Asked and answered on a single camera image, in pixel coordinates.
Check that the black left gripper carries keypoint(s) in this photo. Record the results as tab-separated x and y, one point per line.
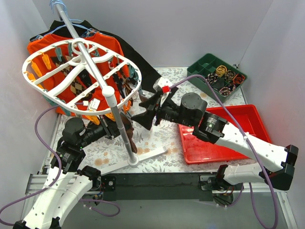
110	128

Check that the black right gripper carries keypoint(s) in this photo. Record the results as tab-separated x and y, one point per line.
157	112

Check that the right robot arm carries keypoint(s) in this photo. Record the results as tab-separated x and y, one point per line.
274	165

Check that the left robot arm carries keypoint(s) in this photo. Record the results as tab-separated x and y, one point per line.
69	167

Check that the dark patterned socks on hanger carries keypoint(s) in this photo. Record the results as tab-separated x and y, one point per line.
122	83

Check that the white oval clip hanger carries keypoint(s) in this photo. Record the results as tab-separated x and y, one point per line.
81	74

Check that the floral table mat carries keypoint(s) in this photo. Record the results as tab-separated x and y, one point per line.
106	152

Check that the silver stand pole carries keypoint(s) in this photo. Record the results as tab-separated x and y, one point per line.
107	92

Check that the black garment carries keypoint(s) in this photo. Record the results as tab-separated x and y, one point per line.
149	74

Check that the white stand base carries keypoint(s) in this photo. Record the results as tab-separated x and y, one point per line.
138	159

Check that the brown argyle sock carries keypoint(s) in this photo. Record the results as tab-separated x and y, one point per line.
77	86

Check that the orange t-shirt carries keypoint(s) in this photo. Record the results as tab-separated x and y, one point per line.
71	71

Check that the floral rolled sock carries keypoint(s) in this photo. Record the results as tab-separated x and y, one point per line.
212	78

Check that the yellow rolled sock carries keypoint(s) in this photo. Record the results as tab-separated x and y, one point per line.
221	70

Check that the green compartment box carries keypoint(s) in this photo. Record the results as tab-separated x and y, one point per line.
224	78

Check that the orange rolled sock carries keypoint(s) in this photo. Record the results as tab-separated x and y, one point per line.
238	79

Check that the red plastic tray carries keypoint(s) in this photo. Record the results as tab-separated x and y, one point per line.
197	151

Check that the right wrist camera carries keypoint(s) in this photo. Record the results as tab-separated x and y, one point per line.
163	84

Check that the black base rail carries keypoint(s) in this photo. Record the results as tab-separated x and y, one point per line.
154	186

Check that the blue wire hanger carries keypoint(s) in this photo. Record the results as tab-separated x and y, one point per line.
61	9

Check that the aluminium frame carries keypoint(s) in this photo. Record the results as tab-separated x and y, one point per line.
275	166

